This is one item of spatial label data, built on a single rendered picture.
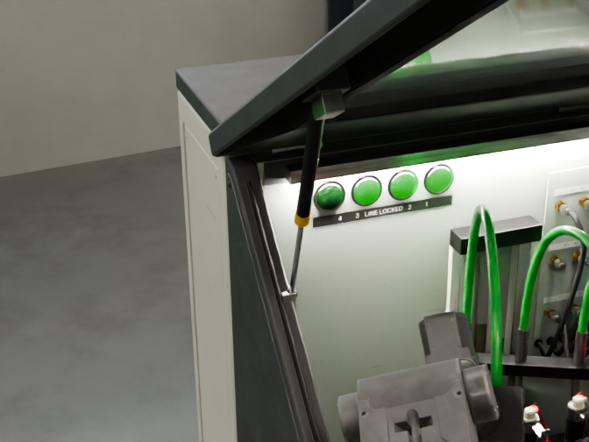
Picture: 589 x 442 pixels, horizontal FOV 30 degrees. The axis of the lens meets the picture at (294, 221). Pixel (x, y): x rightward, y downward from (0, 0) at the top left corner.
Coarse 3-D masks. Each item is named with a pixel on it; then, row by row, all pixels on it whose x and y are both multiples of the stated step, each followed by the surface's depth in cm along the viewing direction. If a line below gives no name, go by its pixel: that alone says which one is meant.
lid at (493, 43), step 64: (384, 0) 91; (448, 0) 95; (512, 0) 96; (576, 0) 101; (320, 64) 109; (384, 64) 111; (448, 64) 124; (512, 64) 132; (576, 64) 142; (256, 128) 150; (384, 128) 160
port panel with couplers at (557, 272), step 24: (576, 168) 177; (552, 192) 177; (576, 192) 179; (552, 216) 179; (576, 240) 183; (552, 264) 182; (576, 264) 185; (552, 288) 186; (552, 312) 186; (576, 312) 186
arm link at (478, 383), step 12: (468, 360) 110; (468, 372) 78; (480, 372) 77; (468, 384) 77; (480, 384) 77; (492, 384) 83; (348, 396) 80; (468, 396) 77; (480, 396) 77; (492, 396) 78; (348, 408) 79; (480, 408) 77; (492, 408) 77; (348, 420) 78; (480, 420) 77; (492, 420) 78; (348, 432) 78
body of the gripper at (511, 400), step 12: (504, 396) 129; (516, 396) 129; (504, 408) 129; (516, 408) 128; (504, 420) 129; (516, 420) 128; (480, 432) 126; (492, 432) 128; (504, 432) 128; (516, 432) 128
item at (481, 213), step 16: (480, 208) 149; (480, 224) 159; (496, 256) 139; (496, 272) 137; (464, 288) 169; (496, 288) 136; (464, 304) 170; (496, 304) 135; (496, 320) 134; (496, 336) 134; (496, 352) 133; (496, 368) 133; (496, 384) 133
